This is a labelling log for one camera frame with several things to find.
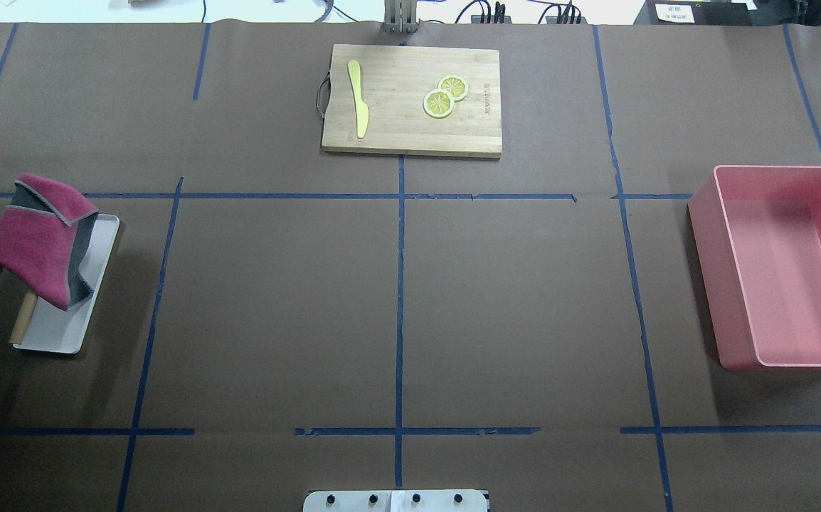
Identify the lemon slice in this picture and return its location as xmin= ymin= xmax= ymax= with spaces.
xmin=421 ymin=88 xmax=455 ymax=119
xmin=438 ymin=75 xmax=470 ymax=102

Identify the pink and grey cloth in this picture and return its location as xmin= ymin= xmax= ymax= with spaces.
xmin=0 ymin=173 xmax=99 ymax=306

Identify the pink plastic bin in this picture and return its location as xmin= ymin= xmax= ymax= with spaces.
xmin=688 ymin=165 xmax=821 ymax=370

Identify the bamboo cutting board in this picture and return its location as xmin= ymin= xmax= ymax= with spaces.
xmin=322 ymin=43 xmax=504 ymax=159

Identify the rear lemon slice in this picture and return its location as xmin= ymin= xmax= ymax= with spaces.
xmin=438 ymin=75 xmax=470 ymax=102

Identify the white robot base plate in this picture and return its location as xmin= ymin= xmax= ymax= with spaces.
xmin=302 ymin=489 xmax=491 ymax=511

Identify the white rectangular tray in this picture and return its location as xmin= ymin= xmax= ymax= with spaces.
xmin=10 ymin=213 xmax=122 ymax=356

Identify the front lemon slice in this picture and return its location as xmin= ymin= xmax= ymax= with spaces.
xmin=421 ymin=88 xmax=455 ymax=119

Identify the yellow plastic knife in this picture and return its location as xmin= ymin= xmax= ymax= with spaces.
xmin=346 ymin=60 xmax=369 ymax=139

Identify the black box with label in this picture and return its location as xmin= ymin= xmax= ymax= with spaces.
xmin=632 ymin=1 xmax=753 ymax=26

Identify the aluminium frame post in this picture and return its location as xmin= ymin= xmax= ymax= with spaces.
xmin=382 ymin=0 xmax=419 ymax=33

